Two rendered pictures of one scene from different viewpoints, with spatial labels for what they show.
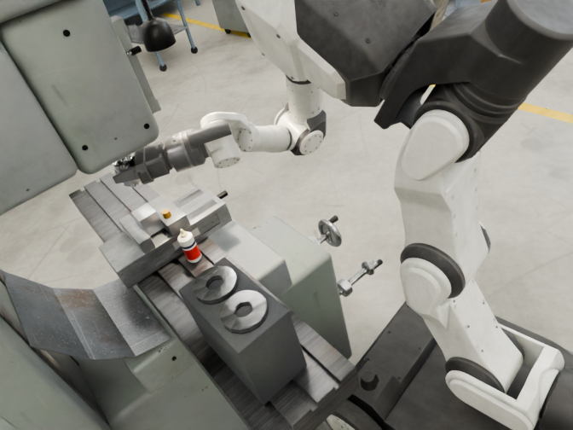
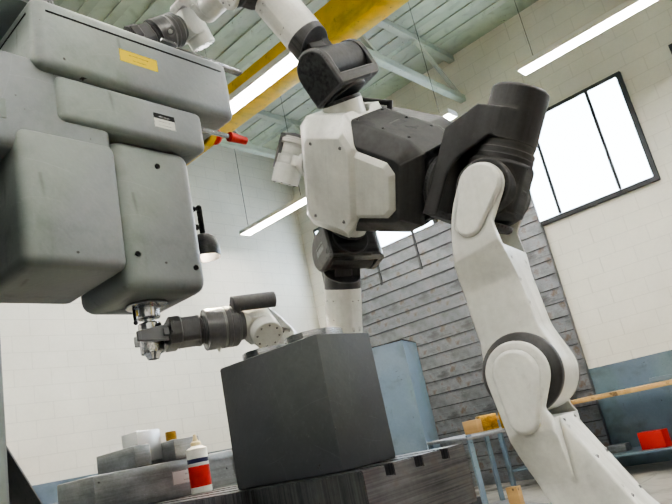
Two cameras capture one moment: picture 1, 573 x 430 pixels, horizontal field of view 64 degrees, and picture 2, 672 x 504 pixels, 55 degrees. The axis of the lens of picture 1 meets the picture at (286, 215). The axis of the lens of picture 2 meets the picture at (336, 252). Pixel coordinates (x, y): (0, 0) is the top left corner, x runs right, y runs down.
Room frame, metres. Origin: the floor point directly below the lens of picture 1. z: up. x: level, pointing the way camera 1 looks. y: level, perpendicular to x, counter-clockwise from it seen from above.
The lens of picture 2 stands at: (-0.36, 0.42, 0.96)
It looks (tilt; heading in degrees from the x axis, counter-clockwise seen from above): 16 degrees up; 339
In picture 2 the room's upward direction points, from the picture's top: 12 degrees counter-clockwise
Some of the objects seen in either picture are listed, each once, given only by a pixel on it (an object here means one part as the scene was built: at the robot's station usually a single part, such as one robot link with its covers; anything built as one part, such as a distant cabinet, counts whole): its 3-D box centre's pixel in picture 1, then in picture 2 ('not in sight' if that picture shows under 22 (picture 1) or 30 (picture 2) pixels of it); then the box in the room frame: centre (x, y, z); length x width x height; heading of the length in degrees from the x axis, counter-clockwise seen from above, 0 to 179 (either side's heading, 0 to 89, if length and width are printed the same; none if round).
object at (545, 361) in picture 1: (503, 373); not in sight; (0.54, -0.40, 0.68); 0.21 x 0.20 x 0.13; 38
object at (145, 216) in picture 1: (147, 219); (141, 447); (1.05, 0.37, 1.03); 0.06 x 0.05 x 0.06; 29
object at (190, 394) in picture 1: (232, 353); not in sight; (0.99, 0.31, 0.42); 0.81 x 0.32 x 0.60; 119
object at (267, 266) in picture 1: (192, 292); not in sight; (0.98, 0.33, 0.78); 0.50 x 0.35 x 0.12; 119
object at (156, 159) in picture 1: (164, 158); (195, 332); (0.98, 0.24, 1.24); 0.13 x 0.12 x 0.10; 4
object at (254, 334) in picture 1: (242, 326); (303, 406); (0.61, 0.15, 1.02); 0.22 x 0.12 x 0.20; 30
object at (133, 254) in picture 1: (164, 228); (158, 472); (1.06, 0.35, 0.98); 0.35 x 0.15 x 0.11; 119
